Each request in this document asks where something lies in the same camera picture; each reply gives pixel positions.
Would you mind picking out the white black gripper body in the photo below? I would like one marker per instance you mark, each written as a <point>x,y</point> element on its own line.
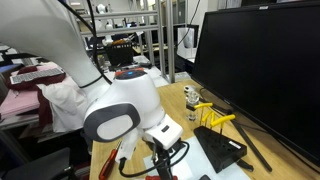
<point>163,136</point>

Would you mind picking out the red handled screwdriver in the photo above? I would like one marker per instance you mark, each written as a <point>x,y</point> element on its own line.
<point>109,164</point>
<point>160,177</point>

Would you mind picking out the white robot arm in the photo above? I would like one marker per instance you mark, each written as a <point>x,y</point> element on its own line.
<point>128,108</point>

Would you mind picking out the white paper sheet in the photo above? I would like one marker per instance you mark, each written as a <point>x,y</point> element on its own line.
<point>196,164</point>

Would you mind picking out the clear plastic bottle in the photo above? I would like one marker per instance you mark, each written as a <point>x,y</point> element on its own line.
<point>192,99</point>

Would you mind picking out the black hex key holder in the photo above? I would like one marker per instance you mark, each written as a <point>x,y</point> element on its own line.
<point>219,149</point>

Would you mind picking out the white cloth pile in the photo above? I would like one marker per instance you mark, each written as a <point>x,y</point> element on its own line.
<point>68,104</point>

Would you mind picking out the large black monitor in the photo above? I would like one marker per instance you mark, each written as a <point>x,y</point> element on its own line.
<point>264,60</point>

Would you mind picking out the yellow T-handle hex key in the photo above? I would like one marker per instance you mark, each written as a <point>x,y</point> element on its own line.
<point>208,119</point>
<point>222,120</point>
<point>202,106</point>

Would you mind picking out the aluminium frame rack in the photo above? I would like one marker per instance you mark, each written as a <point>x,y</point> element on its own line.
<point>89,22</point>

